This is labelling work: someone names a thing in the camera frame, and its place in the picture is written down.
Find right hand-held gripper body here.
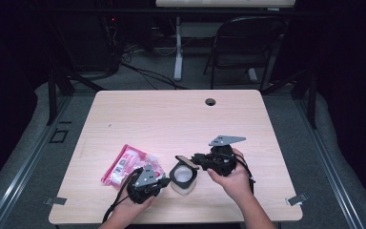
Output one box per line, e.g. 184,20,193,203
208,135,247,177

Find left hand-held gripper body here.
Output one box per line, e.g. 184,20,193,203
127,163,165,205

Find square glass jar black lid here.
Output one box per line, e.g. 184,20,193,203
169,155,200,196

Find pink and white plastic bag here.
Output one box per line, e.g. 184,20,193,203
100,144,166,189

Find person's left hand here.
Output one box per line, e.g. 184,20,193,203
112,190,156,223

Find person's right hand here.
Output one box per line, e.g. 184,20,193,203
207,148,254,204

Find black metal stand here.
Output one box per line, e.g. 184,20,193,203
46,68,104,127
261,68,318,130

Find white desk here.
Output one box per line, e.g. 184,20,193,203
155,0,296,83

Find black folding chair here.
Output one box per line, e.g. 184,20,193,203
203,15,287,94

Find dark equipment cabinet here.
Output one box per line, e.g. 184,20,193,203
60,15,122,73

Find black metal crossbar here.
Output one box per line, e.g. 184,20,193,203
28,8,332,17

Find left hand-held gripper black cable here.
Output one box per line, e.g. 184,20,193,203
102,168,141,223

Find hand-held gripper black cable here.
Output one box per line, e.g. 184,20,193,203
234,156,255,195
102,168,141,223

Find right hand-held gripper black cable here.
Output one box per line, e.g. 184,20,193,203
234,156,255,195

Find black floor cables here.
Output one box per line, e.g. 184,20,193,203
106,18,189,91

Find aluminium floor rail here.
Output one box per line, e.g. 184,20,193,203
294,98,365,229
0,94,72,229

